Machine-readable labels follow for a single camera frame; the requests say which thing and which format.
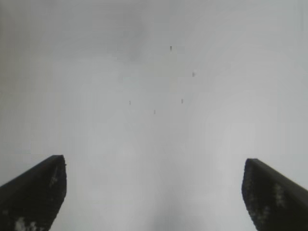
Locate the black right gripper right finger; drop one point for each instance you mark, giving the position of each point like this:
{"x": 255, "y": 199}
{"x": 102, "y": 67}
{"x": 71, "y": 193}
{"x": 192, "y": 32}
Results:
{"x": 276, "y": 197}

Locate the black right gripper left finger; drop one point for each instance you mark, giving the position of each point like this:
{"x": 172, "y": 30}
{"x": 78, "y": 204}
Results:
{"x": 31, "y": 195}

